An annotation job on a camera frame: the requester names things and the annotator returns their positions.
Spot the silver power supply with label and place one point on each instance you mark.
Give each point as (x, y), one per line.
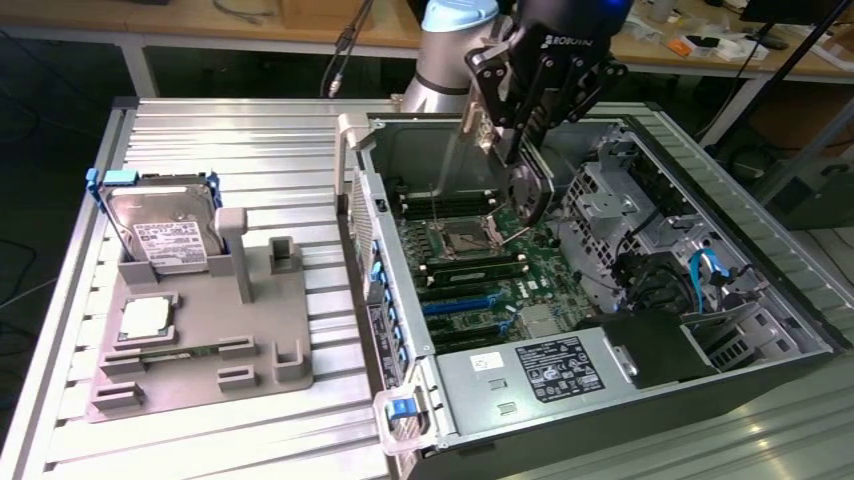
(481, 395)

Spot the metal locking lever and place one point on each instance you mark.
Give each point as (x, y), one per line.
(437, 205)

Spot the cluttered wooden desk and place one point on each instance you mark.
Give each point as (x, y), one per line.
(801, 62)

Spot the silver chipset heatsink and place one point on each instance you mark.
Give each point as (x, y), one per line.
(539, 321)

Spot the black monitor with stand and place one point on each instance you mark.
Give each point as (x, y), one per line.
(801, 10)

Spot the black RAM stick with label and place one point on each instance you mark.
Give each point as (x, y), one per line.
(477, 272)

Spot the long wooden desk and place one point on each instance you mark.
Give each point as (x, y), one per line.
(167, 25)

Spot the black slanted pole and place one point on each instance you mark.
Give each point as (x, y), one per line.
(794, 55)

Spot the black box on floor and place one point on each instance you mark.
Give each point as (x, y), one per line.
(821, 200)

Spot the black RAM slot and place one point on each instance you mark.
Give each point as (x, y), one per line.
(443, 198)
(447, 210)

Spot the silver CPU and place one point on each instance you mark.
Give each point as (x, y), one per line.
(146, 319)

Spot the orange small object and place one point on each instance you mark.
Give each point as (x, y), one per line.
(679, 46)

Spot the grey parts rack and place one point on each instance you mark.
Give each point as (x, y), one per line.
(200, 320)

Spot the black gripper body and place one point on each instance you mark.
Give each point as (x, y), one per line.
(574, 22)

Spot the CPU socket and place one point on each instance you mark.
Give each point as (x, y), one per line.
(467, 240)

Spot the green motherboard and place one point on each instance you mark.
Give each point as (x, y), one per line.
(541, 280)

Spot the white and black device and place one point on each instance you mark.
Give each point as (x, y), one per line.
(728, 49)

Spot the blue case latch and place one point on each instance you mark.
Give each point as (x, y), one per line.
(401, 408)

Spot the black expansion slot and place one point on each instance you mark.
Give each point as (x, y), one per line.
(467, 339)
(463, 325)

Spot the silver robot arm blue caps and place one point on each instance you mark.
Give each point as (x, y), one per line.
(454, 55)

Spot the metal disk bay cage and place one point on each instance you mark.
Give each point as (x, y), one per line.
(601, 210)

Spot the open black PC case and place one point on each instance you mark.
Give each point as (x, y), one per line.
(667, 430)

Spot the green RAM stick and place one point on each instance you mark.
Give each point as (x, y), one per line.
(170, 354)

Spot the metal socket cover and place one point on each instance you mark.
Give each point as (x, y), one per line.
(497, 220)

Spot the hard disk in blue caddy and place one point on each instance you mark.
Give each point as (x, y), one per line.
(160, 225)

